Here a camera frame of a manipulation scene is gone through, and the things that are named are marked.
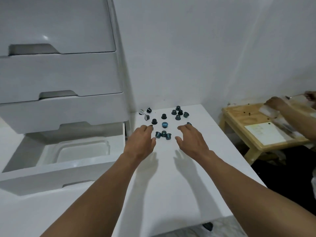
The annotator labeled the person's left hand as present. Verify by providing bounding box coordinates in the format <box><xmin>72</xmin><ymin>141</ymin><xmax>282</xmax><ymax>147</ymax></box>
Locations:
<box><xmin>123</xmin><ymin>125</ymin><xmax>157</xmax><ymax>162</ymax></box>

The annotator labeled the person's right hand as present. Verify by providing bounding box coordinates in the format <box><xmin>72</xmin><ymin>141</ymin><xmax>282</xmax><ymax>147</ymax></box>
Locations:
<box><xmin>174</xmin><ymin>122</ymin><xmax>215</xmax><ymax>161</ymax></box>

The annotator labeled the another person's forearm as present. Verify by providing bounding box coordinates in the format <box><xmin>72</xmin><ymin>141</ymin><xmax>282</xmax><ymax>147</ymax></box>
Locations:
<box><xmin>279</xmin><ymin>102</ymin><xmax>316</xmax><ymax>141</ymax></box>

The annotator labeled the person's right forearm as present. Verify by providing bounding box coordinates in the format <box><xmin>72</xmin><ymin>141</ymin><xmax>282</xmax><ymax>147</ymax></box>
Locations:
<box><xmin>196</xmin><ymin>150</ymin><xmax>316</xmax><ymax>237</ymax></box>

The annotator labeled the person's left forearm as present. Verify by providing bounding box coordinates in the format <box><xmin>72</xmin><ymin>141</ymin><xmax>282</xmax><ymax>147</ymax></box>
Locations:
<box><xmin>39</xmin><ymin>152</ymin><xmax>146</xmax><ymax>237</ymax></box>

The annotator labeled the group of dark coffee capsules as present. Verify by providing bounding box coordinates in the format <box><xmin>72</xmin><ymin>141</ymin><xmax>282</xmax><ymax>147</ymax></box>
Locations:
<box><xmin>138</xmin><ymin>105</ymin><xmax>190</xmax><ymax>141</ymax></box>

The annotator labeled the small wooden table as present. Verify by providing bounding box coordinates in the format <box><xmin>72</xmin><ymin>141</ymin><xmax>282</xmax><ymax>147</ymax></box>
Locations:
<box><xmin>219</xmin><ymin>102</ymin><xmax>316</xmax><ymax>166</ymax></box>

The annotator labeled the white plastic tray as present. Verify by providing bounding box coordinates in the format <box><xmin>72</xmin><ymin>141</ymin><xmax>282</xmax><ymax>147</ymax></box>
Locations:
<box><xmin>37</xmin><ymin>140</ymin><xmax>111</xmax><ymax>167</ymax></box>

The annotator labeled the white paper sheet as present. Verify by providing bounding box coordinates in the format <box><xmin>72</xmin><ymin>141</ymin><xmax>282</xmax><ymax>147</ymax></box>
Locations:
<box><xmin>244</xmin><ymin>122</ymin><xmax>287</xmax><ymax>146</ymax></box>

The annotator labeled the clear plastic bag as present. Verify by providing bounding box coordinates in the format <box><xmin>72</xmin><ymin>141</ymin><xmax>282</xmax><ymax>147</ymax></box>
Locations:
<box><xmin>259</xmin><ymin>99</ymin><xmax>311</xmax><ymax>140</ymax></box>

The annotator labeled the white open cabinet drawer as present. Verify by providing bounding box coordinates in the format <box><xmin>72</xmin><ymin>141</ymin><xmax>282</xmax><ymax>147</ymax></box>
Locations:
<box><xmin>0</xmin><ymin>122</ymin><xmax>139</xmax><ymax>197</ymax></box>

